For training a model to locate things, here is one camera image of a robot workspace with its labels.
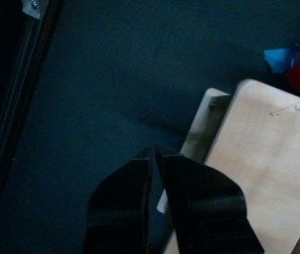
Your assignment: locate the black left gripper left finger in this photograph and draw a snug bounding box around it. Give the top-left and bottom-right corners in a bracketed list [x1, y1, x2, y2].
[82, 147, 157, 254]

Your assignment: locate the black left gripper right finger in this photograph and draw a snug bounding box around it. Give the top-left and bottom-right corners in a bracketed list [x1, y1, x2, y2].
[155, 145, 266, 254]

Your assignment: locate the light wooden box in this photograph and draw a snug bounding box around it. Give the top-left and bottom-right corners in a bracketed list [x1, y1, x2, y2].
[157, 78, 300, 254]

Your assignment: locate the small blue piece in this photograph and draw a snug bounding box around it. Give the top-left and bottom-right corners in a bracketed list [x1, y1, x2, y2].
[263, 46, 300, 74]

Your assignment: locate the black frame rail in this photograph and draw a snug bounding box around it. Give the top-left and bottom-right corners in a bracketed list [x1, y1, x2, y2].
[0, 0, 66, 236]

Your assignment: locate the grey metal bracket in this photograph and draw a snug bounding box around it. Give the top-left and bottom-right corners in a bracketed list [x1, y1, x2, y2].
[22, 0, 51, 21]

